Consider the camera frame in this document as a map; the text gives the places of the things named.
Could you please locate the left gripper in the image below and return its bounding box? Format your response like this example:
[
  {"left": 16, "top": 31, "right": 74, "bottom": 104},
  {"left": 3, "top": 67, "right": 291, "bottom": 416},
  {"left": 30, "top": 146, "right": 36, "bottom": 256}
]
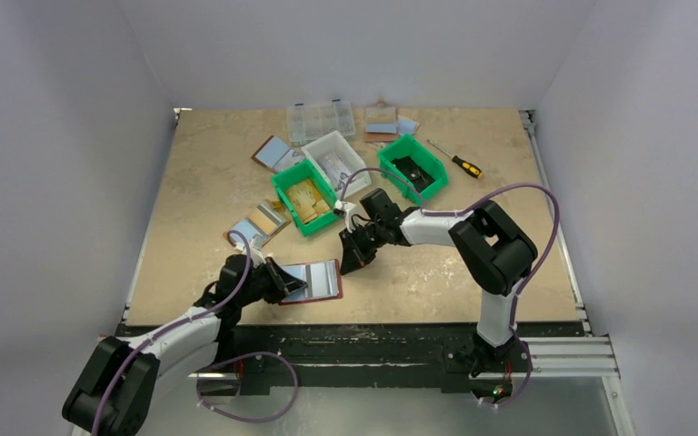
[{"left": 236, "top": 256, "right": 305, "bottom": 307}]

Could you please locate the silver magnetic stripe card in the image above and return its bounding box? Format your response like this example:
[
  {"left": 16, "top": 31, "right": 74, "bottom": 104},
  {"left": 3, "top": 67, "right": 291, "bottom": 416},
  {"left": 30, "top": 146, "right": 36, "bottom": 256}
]
[{"left": 304, "top": 260, "right": 340, "bottom": 301}]

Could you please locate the red card holder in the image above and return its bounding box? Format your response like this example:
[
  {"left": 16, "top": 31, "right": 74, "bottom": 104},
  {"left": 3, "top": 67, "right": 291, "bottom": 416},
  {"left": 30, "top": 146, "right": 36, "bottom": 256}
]
[{"left": 279, "top": 259, "right": 343, "bottom": 305}]

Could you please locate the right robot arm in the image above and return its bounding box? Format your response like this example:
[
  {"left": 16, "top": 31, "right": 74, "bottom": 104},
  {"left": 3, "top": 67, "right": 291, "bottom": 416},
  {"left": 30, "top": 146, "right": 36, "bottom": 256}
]
[{"left": 334, "top": 188, "right": 538, "bottom": 370}]

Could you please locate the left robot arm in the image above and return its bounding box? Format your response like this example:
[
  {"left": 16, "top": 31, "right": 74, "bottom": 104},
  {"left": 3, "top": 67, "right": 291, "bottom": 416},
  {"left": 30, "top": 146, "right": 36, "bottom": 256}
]
[{"left": 61, "top": 254, "right": 306, "bottom": 435}]

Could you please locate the green bin with gold cards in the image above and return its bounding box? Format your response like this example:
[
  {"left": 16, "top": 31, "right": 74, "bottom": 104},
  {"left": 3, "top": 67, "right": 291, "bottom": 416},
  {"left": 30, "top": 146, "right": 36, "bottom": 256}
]
[{"left": 271, "top": 160, "right": 338, "bottom": 237}]

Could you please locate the tan open card holder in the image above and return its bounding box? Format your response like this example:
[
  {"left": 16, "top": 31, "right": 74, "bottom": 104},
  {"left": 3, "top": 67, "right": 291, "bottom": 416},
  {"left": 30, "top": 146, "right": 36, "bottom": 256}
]
[{"left": 224, "top": 200, "right": 291, "bottom": 246}]

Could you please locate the silver VIP card stack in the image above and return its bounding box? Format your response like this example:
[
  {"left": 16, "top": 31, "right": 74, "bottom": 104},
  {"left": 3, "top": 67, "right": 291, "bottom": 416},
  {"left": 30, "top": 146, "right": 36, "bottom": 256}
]
[{"left": 317, "top": 152, "right": 353, "bottom": 193}]

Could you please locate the black VIP card stack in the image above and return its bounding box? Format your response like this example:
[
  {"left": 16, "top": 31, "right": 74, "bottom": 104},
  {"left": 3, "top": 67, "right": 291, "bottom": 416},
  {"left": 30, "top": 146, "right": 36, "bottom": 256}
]
[{"left": 393, "top": 156, "right": 435, "bottom": 193}]

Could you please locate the green bin with black cards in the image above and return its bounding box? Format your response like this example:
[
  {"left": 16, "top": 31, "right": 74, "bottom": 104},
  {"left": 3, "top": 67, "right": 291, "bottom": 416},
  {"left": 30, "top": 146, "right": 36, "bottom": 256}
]
[{"left": 377, "top": 134, "right": 449, "bottom": 205}]

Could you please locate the brown open card holder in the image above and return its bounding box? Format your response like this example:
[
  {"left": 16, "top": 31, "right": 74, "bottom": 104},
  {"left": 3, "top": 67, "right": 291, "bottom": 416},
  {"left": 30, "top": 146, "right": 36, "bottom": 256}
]
[{"left": 251, "top": 135, "right": 305, "bottom": 173}]

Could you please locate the white plastic bin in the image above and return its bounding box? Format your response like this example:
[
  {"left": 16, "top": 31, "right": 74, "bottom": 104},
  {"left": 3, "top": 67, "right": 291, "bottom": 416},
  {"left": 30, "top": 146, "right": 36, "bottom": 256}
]
[{"left": 301, "top": 131, "right": 372, "bottom": 197}]

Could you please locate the yellow black screwdriver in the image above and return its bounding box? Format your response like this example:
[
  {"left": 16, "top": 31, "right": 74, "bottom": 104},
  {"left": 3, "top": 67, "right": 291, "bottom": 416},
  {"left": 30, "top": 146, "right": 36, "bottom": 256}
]
[{"left": 427, "top": 139, "right": 483, "bottom": 179}]

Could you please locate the clear compartment organizer box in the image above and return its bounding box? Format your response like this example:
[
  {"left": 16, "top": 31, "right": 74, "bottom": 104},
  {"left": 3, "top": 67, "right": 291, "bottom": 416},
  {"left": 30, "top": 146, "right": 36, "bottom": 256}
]
[{"left": 285, "top": 99, "right": 356, "bottom": 146}]

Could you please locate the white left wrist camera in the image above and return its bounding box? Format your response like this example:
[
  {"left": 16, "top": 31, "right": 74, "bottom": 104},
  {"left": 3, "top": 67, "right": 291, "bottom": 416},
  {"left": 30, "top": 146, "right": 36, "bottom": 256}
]
[{"left": 242, "top": 235, "right": 264, "bottom": 265}]

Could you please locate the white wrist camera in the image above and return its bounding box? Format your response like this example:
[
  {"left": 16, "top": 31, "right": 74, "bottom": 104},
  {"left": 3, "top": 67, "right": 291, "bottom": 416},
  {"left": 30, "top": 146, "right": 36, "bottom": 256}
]
[
  {"left": 333, "top": 200, "right": 357, "bottom": 218},
  {"left": 242, "top": 235, "right": 264, "bottom": 265}
]

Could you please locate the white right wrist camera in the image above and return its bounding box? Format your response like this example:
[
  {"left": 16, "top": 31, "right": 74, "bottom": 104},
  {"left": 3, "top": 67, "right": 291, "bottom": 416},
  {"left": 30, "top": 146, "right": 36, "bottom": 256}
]
[{"left": 333, "top": 200, "right": 357, "bottom": 218}]

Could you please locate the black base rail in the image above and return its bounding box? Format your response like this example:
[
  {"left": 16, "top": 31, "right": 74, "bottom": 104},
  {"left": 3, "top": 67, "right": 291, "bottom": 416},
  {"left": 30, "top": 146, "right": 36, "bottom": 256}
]
[{"left": 114, "top": 322, "right": 585, "bottom": 395}]

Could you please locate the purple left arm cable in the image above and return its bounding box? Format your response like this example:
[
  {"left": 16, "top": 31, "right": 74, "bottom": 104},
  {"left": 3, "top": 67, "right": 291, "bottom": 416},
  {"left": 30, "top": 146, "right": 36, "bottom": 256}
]
[{"left": 90, "top": 229, "right": 300, "bottom": 436}]

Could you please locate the aluminium frame rail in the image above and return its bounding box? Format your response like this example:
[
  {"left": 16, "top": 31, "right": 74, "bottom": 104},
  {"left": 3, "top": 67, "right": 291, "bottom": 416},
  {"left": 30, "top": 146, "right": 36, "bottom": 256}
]
[{"left": 469, "top": 337, "right": 620, "bottom": 382}]

